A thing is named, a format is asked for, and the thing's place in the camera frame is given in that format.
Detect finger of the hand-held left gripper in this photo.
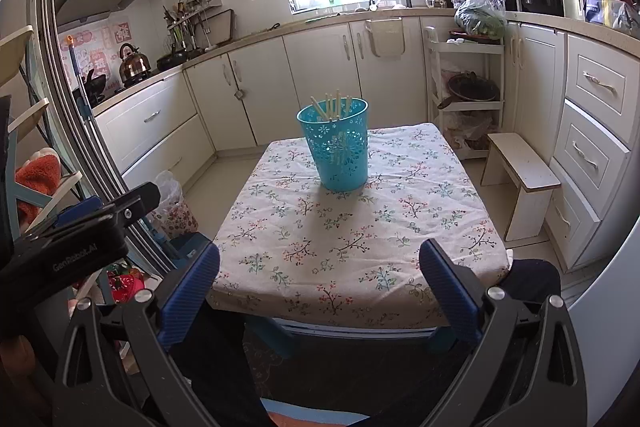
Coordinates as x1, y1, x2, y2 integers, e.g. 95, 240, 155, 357
15, 183, 161, 253
54, 196, 106, 230

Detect person's right leg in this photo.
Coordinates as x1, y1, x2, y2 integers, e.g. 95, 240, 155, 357
500, 258, 562, 308

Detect white trolley rack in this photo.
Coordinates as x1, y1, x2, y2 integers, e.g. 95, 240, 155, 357
422, 26, 505, 160

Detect cream base cabinet with doors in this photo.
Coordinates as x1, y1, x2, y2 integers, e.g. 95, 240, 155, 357
182, 17, 428, 148

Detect cream cabinet with panelled drawers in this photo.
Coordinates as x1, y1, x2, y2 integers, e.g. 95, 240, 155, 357
502, 21, 640, 273

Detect black wok with handle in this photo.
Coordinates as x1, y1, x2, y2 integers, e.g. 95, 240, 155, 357
438, 73, 501, 109

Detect orange plush toy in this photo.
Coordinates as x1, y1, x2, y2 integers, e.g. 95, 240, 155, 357
15, 148, 62, 228

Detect wall utensil rack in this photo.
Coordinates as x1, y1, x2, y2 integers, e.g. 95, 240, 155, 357
162, 0, 221, 52

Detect black frying pan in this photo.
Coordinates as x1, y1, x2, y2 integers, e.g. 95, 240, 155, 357
156, 49, 188, 71

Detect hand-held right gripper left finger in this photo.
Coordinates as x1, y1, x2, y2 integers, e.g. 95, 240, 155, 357
52, 241, 236, 427

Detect blue table frame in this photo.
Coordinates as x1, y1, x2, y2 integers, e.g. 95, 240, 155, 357
245, 317, 456, 358

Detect blue perforated plastic basket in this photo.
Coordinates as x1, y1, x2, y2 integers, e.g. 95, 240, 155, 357
296, 97, 370, 192

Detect pink wall stickers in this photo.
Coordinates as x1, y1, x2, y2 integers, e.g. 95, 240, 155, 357
59, 21, 132, 82

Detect grey sliding door frame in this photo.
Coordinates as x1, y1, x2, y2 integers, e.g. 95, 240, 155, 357
30, 0, 176, 278

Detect steel kettle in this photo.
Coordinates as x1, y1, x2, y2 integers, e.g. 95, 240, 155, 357
118, 43, 152, 80

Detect bag of green vegetables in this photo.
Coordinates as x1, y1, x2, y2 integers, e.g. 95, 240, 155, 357
454, 0, 507, 40

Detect bundle of wooden chopsticks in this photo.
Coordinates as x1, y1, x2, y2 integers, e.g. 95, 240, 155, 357
310, 89, 353, 168

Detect person's left leg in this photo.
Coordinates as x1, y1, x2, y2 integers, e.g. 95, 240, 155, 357
175, 302, 271, 427

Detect blue storage box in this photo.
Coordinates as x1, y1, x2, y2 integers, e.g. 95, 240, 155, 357
165, 232, 211, 268

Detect yellow plastic bag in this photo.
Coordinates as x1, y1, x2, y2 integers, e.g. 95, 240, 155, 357
602, 0, 636, 30

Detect white hanging bin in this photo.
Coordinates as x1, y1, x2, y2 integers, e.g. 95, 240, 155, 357
365, 18, 405, 58

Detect black stove wok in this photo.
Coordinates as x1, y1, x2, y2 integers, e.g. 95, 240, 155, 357
82, 69, 108, 100

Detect person's leg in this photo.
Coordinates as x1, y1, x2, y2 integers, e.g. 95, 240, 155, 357
175, 302, 271, 427
500, 258, 562, 308

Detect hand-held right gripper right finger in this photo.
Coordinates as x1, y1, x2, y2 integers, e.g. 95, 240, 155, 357
419, 238, 588, 427

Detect pale wooden shelf unit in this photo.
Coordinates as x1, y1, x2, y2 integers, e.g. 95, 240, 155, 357
0, 25, 83, 233

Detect cream cabinet with wide drawers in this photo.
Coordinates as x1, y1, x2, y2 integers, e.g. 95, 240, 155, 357
92, 72, 217, 188

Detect blue mop handle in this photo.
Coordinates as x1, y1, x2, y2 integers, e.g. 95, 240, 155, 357
65, 34, 98, 122

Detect wooden cutting board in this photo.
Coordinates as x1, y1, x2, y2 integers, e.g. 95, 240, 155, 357
205, 9, 236, 46

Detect trash bin with floral bag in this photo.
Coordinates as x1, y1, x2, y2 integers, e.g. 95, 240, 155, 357
150, 170, 200, 238

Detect floral tablecloth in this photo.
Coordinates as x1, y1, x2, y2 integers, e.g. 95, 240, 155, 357
206, 123, 512, 329

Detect white wooden stool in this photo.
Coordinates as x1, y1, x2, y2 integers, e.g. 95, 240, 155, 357
481, 133, 562, 243

